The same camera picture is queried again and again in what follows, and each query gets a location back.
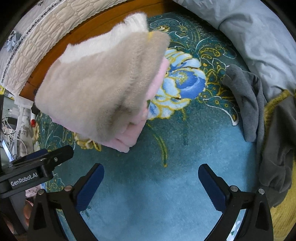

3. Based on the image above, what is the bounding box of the beige fuzzy graphic sweater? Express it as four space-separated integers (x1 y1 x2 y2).
35 13 170 143

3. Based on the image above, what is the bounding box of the mustard yellow knit sweater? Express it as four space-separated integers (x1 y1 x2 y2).
264 90 295 240

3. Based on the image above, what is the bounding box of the grey floral bedsheet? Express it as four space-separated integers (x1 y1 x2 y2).
16 107 34 157

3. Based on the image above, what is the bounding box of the dark grey garment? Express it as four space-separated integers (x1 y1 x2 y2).
259 93 295 207

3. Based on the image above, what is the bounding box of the pink folded garment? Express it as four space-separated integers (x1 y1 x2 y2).
47 58 169 153

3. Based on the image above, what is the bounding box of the beige quilted headboard cover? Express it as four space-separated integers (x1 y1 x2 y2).
1 1 121 95

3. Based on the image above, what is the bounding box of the teal floral blanket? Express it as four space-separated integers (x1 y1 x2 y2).
33 13 257 240

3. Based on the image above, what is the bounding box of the light grey garment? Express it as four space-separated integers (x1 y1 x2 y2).
222 64 266 144

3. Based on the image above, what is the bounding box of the light blue floral pillow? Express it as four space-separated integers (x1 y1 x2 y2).
177 1 295 100

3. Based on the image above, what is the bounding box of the wooden bed frame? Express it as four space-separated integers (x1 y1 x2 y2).
20 0 177 100

